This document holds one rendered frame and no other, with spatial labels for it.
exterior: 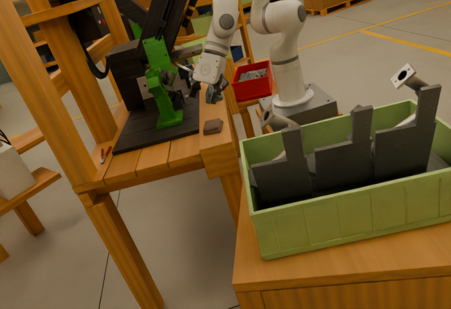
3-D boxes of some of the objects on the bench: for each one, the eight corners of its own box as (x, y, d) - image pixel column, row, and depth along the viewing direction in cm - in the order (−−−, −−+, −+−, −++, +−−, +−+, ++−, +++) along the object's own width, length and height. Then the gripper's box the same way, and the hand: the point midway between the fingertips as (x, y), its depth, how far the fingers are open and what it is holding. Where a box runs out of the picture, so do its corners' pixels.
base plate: (200, 68, 257) (198, 66, 256) (200, 133, 159) (198, 129, 158) (145, 83, 259) (145, 80, 259) (113, 156, 161) (111, 152, 160)
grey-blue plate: (198, 84, 216) (192, 63, 210) (198, 86, 214) (192, 64, 208) (184, 89, 217) (176, 67, 210) (184, 90, 215) (176, 68, 209)
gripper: (241, 58, 118) (227, 108, 119) (202, 50, 127) (189, 96, 128) (231, 52, 111) (215, 105, 113) (189, 44, 120) (176, 93, 122)
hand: (202, 97), depth 121 cm, fingers open, 8 cm apart
